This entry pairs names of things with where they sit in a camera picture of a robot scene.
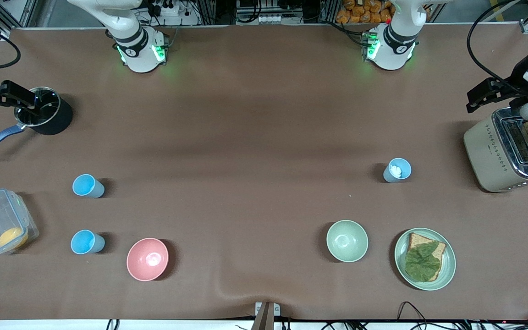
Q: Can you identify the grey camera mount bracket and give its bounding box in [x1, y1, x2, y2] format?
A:
[251, 301, 281, 330]

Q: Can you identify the plain blue plastic cup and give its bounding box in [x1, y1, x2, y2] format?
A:
[72, 174, 105, 198]
[71, 230, 106, 255]

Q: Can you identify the looped black cable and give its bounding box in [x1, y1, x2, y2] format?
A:
[397, 301, 430, 324]

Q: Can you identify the pink bowl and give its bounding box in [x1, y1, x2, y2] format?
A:
[126, 237, 169, 281]

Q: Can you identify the orange round fruit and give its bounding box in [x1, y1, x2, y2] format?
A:
[0, 227, 29, 251]

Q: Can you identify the glass lid with blue knob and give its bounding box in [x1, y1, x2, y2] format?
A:
[14, 87, 60, 127]

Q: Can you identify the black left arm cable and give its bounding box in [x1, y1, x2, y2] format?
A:
[467, 0, 528, 92]

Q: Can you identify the white power strip with plugs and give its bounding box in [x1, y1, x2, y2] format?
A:
[147, 0, 200, 26]

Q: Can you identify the brown bread slice on plate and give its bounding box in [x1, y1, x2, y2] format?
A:
[405, 232, 447, 282]

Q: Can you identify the green lettuce leaf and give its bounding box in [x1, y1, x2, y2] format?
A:
[405, 242, 442, 281]

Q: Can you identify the black saucepan with blue handle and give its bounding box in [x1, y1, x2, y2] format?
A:
[0, 86, 73, 158]

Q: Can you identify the cream and chrome toaster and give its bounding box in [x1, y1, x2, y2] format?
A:
[464, 108, 528, 193]

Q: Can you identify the pale green bowl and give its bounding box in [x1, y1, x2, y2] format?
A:
[326, 220, 369, 263]

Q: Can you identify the pale green plate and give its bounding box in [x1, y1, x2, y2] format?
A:
[394, 228, 457, 291]

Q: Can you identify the blue cup holding tissue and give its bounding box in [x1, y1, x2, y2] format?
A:
[383, 158, 412, 183]

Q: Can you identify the bag of orange snacks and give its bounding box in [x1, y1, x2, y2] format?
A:
[336, 0, 396, 25]

